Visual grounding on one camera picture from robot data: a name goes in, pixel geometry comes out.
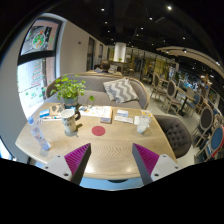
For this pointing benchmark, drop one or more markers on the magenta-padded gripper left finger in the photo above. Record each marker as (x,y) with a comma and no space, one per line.
(77,159)

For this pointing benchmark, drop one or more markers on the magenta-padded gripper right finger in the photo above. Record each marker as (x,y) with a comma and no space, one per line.
(146,159)

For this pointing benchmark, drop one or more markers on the clear blue-capped water bottle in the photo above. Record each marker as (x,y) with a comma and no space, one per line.
(38,135)

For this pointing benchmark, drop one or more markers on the clear plastic cup with straw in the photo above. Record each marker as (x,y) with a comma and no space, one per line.
(143,125)

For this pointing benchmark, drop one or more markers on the flat round red coaster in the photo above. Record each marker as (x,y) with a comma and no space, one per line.
(98,130)

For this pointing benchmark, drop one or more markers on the dark grey tufted chair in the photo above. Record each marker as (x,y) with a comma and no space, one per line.
(175,133)

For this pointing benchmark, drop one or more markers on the white mug with black print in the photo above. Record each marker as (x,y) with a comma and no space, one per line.
(69,121)

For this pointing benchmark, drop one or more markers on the white paper napkin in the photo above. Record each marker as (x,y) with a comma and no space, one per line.
(136,120)

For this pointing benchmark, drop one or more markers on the yellow table card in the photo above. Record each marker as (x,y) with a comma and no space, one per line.
(146,113)

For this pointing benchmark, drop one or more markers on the illustrated menu leaflet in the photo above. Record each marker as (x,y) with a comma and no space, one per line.
(91,111)

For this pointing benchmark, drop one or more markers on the flat blue white box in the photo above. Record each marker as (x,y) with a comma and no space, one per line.
(44,114)

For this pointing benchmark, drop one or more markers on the green potted plant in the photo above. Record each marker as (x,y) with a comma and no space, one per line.
(68,88)

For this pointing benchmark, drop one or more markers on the group of wooden dining chairs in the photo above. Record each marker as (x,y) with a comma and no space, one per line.
(171,91)

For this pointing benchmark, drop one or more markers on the grey white chevron cushion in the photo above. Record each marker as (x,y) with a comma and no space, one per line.
(120,90)

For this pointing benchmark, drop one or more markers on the grey curved sofa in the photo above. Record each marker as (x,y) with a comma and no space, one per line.
(93,84)

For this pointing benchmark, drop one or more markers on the window with festive decals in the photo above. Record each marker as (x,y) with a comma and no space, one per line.
(35,78)

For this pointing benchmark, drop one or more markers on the person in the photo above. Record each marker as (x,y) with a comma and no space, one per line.
(104,66)

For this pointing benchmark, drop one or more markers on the white round pillar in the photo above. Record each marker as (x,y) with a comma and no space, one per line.
(120,51)

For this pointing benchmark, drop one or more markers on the group of ceiling lights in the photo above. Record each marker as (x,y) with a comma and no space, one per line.
(169,7)

